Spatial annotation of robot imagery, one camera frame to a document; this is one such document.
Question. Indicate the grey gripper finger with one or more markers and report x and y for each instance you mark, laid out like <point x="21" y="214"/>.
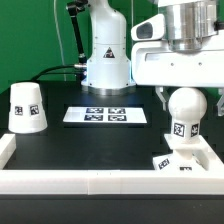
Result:
<point x="162" y="93"/>
<point x="220" y="103"/>

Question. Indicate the white lamp shade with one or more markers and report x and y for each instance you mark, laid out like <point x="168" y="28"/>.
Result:
<point x="26" y="109"/>

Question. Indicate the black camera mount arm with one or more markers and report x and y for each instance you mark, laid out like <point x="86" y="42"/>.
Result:
<point x="74" y="8"/>

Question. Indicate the white marker sheet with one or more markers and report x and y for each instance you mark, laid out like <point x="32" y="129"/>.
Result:
<point x="128" y="115"/>

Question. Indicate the white lamp base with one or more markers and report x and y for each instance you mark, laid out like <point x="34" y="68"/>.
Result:
<point x="183" y="155"/>

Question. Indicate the white lamp bulb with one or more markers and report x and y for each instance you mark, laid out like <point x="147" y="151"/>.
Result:
<point x="187" y="106"/>

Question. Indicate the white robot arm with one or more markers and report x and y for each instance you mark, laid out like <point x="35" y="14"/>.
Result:
<point x="182" y="46"/>

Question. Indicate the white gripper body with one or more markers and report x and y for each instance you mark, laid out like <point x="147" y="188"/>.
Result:
<point x="154" y="64"/>

